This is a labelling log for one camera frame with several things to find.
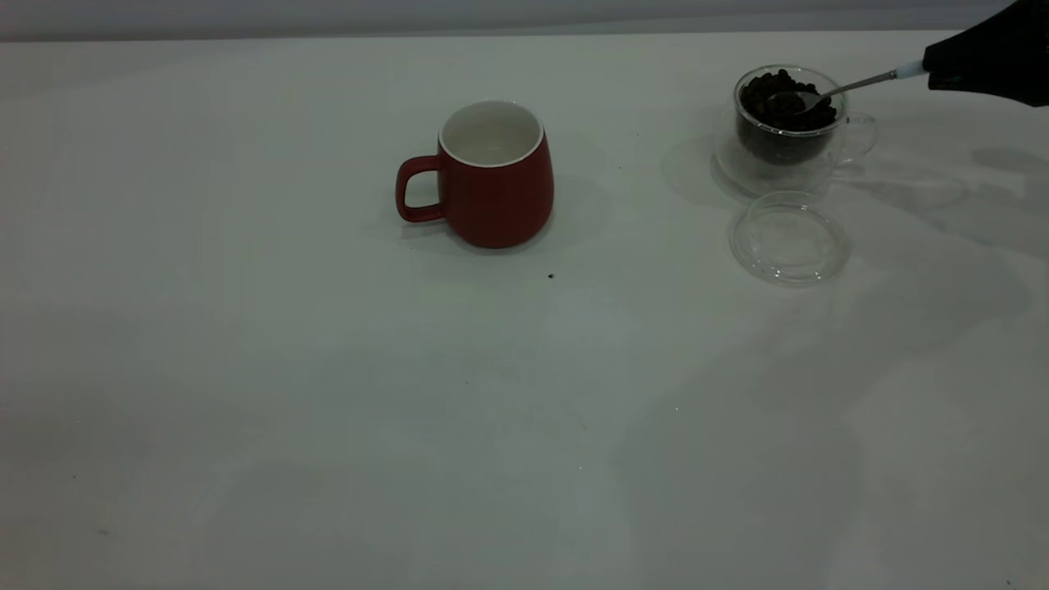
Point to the clear glass saucer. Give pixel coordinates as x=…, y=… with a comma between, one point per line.
x=791, y=266

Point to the red ceramic mug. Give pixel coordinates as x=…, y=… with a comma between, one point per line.
x=500, y=205

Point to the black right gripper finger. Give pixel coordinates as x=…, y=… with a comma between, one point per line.
x=1016, y=86
x=1000, y=45

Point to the clear double-wall glass cup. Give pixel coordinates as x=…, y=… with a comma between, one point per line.
x=778, y=180

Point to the coffee bean pile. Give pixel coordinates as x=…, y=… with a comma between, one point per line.
x=783, y=123

